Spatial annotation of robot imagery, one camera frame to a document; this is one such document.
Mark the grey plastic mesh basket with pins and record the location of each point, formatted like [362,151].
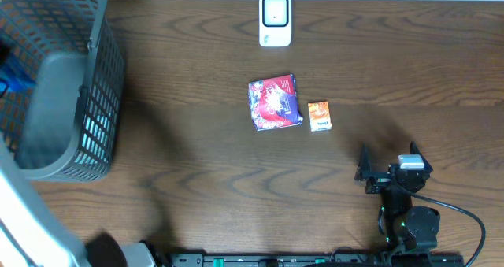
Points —
[64,128]

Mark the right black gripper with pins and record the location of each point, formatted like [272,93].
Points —
[364,171]

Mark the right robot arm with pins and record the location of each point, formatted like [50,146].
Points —
[411,231]

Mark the blue snack bar wrapper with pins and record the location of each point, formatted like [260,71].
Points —
[13,76]

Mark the small orange snack packet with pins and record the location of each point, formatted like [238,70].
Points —
[319,116]

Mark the white barcode scanner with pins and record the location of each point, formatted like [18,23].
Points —
[275,23]

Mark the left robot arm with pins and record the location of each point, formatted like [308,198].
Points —
[35,237]

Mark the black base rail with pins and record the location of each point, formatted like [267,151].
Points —
[341,258]

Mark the red purple snack packet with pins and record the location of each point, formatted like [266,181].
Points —
[273,103]

